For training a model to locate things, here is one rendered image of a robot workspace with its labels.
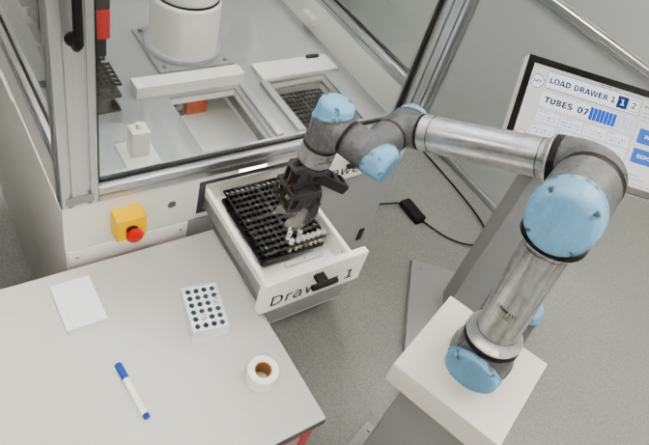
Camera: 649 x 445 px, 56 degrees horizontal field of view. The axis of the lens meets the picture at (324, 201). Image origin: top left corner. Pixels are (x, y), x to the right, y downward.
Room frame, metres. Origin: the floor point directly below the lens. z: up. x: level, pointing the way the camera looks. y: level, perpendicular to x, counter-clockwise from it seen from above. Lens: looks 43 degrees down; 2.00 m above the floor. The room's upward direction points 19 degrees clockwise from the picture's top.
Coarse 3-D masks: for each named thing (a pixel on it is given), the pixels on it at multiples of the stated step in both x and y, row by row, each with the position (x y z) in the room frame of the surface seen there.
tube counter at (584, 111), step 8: (584, 104) 1.69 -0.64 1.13; (576, 112) 1.67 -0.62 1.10; (584, 112) 1.68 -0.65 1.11; (592, 112) 1.68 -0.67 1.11; (600, 112) 1.69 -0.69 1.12; (608, 112) 1.70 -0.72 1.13; (592, 120) 1.67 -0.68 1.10; (600, 120) 1.68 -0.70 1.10; (608, 120) 1.68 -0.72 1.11; (616, 120) 1.69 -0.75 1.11; (624, 120) 1.69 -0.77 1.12; (632, 120) 1.70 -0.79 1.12; (616, 128) 1.67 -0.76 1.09; (624, 128) 1.68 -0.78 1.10; (632, 128) 1.68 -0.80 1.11
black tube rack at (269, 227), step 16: (224, 192) 1.07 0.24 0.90; (240, 192) 1.09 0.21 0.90; (256, 192) 1.12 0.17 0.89; (272, 192) 1.13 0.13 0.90; (240, 208) 1.04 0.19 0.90; (256, 208) 1.06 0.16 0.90; (272, 208) 1.08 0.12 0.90; (240, 224) 1.02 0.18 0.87; (256, 224) 1.01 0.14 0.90; (272, 224) 1.05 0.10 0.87; (256, 240) 0.99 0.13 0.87; (272, 240) 0.97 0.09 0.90; (288, 240) 0.99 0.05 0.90; (256, 256) 0.94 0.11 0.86; (272, 256) 0.96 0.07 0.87; (288, 256) 0.98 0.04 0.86
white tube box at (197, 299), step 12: (192, 288) 0.84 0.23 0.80; (204, 288) 0.86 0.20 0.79; (216, 288) 0.86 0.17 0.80; (192, 300) 0.81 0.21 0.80; (204, 300) 0.82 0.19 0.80; (192, 312) 0.79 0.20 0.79; (204, 312) 0.80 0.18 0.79; (216, 312) 0.80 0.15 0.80; (192, 324) 0.75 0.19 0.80; (204, 324) 0.77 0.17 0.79; (216, 324) 0.77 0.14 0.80; (228, 324) 0.78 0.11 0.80; (192, 336) 0.73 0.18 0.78; (204, 336) 0.75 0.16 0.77
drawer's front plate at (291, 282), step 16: (336, 256) 0.97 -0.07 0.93; (352, 256) 0.98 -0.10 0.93; (288, 272) 0.87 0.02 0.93; (304, 272) 0.89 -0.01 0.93; (336, 272) 0.96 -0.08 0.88; (352, 272) 1.00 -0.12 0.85; (272, 288) 0.83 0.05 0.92; (288, 288) 0.86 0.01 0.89; (304, 288) 0.90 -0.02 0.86; (256, 304) 0.82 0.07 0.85; (272, 304) 0.84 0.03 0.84
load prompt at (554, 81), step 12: (552, 72) 1.72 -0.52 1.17; (552, 84) 1.70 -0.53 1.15; (564, 84) 1.71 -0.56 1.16; (576, 84) 1.72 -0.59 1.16; (588, 84) 1.73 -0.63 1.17; (576, 96) 1.70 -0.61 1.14; (588, 96) 1.71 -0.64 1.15; (600, 96) 1.72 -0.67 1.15; (612, 96) 1.73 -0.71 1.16; (624, 96) 1.74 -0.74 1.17; (612, 108) 1.70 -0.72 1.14; (624, 108) 1.71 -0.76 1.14; (636, 108) 1.72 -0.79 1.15
